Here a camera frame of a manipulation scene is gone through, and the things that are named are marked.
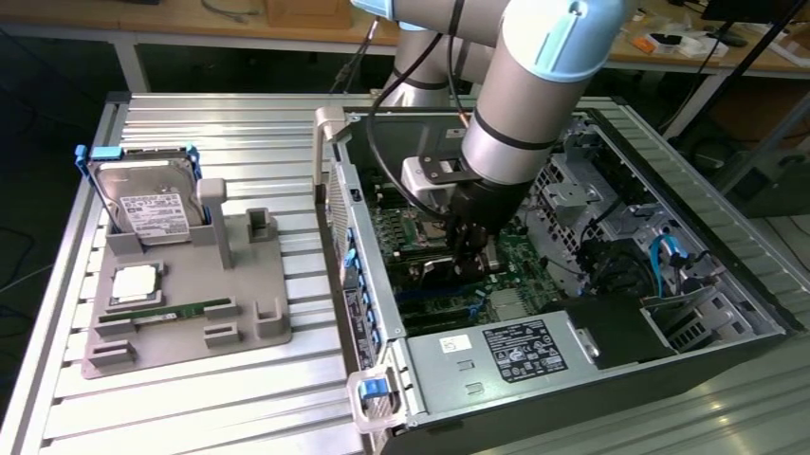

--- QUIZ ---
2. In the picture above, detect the hanging cable with plug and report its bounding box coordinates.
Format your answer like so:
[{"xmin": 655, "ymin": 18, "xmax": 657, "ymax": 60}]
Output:
[{"xmin": 327, "ymin": 17, "xmax": 382, "ymax": 95}]

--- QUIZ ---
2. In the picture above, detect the silver disk bay cage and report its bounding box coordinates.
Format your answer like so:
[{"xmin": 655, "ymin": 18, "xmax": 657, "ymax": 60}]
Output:
[{"xmin": 537, "ymin": 151, "xmax": 634, "ymax": 260}]

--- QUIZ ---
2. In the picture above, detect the silver CPU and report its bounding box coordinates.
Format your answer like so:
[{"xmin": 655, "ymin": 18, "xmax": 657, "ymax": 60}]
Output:
[{"xmin": 111, "ymin": 264, "xmax": 160, "ymax": 303}]

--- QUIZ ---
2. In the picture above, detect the black wire bundle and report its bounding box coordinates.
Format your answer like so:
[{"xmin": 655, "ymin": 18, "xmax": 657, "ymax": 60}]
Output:
[{"xmin": 578, "ymin": 239, "xmax": 657, "ymax": 300}]

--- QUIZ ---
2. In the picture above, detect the blue case latch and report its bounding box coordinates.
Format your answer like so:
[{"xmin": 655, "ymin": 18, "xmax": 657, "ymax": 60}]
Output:
[{"xmin": 358, "ymin": 378, "xmax": 389, "ymax": 403}]

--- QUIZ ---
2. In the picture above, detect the silver chipset heatsink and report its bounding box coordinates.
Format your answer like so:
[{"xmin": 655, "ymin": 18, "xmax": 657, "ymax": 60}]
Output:
[{"xmin": 490, "ymin": 289, "xmax": 531, "ymax": 318}]

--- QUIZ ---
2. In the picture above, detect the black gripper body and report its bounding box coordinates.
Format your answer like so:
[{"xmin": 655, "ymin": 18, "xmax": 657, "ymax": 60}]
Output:
[{"xmin": 442, "ymin": 175, "xmax": 533, "ymax": 233}]

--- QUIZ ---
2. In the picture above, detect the black computer tower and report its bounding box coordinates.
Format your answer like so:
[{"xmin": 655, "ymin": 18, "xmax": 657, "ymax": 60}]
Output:
[{"xmin": 721, "ymin": 154, "xmax": 810, "ymax": 219}]

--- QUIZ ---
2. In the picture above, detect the black monitor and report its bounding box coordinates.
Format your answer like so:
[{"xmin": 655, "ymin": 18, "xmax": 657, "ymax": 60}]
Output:
[{"xmin": 699, "ymin": 0, "xmax": 810, "ymax": 47}]

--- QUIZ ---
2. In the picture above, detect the green Dell motherboard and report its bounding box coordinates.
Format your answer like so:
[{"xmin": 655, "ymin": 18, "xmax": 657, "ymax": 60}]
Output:
[{"xmin": 370, "ymin": 182, "xmax": 575, "ymax": 337}]

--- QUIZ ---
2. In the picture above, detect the silver hard disk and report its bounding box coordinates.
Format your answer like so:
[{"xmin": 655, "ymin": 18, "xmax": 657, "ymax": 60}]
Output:
[{"xmin": 87, "ymin": 158, "xmax": 198, "ymax": 247}]

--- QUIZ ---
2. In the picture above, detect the blue disk wire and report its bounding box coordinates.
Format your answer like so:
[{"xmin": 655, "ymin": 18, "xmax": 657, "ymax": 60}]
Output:
[{"xmin": 649, "ymin": 230, "xmax": 683, "ymax": 300}]

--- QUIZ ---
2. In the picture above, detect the Nvidia graphics card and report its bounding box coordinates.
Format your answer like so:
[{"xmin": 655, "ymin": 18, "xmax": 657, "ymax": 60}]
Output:
[{"xmin": 385, "ymin": 253, "xmax": 493, "ymax": 299}]

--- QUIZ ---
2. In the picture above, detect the white orange device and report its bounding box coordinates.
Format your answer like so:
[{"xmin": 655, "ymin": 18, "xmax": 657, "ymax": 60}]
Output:
[{"xmin": 629, "ymin": 30, "xmax": 729, "ymax": 59}]

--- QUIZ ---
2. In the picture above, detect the green RAM stick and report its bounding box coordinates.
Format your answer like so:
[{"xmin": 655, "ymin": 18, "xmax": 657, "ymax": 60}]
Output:
[{"xmin": 104, "ymin": 297, "xmax": 231, "ymax": 327}]

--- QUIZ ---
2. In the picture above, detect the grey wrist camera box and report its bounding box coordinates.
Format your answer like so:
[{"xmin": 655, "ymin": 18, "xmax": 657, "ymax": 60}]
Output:
[{"xmin": 401, "ymin": 155, "xmax": 483, "ymax": 212}]

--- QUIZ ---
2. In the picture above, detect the CPU socket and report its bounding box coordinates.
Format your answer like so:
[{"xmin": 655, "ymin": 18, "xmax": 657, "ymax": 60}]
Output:
[{"xmin": 405, "ymin": 213, "xmax": 455, "ymax": 248}]

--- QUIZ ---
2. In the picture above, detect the black slanted pole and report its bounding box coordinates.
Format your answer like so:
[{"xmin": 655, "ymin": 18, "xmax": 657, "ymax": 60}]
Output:
[{"xmin": 726, "ymin": 0, "xmax": 802, "ymax": 80}]

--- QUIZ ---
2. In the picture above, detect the black plastic cover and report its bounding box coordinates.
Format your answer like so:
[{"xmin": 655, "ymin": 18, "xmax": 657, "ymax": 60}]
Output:
[{"xmin": 545, "ymin": 289, "xmax": 686, "ymax": 372}]

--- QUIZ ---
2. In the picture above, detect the grey parts rack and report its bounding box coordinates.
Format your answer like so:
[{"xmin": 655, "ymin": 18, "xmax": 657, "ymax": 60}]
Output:
[{"xmin": 80, "ymin": 177, "xmax": 294, "ymax": 380}]

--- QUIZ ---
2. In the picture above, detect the open black PC case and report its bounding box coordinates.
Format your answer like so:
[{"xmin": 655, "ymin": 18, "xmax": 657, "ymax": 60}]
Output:
[{"xmin": 312, "ymin": 104, "xmax": 800, "ymax": 455}]

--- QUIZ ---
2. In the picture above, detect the blue disk carrier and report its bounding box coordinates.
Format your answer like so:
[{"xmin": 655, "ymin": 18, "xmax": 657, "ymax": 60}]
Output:
[{"xmin": 74, "ymin": 144, "xmax": 214, "ymax": 228}]

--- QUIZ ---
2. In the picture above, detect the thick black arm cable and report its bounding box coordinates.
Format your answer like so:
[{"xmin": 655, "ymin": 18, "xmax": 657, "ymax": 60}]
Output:
[{"xmin": 363, "ymin": 0, "xmax": 474, "ymax": 209}]

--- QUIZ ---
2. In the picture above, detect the grey power supply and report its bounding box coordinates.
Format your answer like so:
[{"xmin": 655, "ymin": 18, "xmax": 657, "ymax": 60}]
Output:
[{"xmin": 405, "ymin": 313, "xmax": 603, "ymax": 414}]

